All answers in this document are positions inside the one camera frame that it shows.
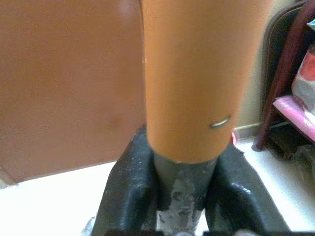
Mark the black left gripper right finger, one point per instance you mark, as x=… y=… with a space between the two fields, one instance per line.
x=241 y=196

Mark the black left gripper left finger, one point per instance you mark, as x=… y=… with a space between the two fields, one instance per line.
x=128 y=186

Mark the small red object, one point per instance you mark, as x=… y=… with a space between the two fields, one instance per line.
x=233 y=138

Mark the brown wooden door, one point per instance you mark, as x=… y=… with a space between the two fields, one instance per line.
x=69 y=86

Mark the white red plastic bag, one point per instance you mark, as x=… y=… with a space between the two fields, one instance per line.
x=306 y=81

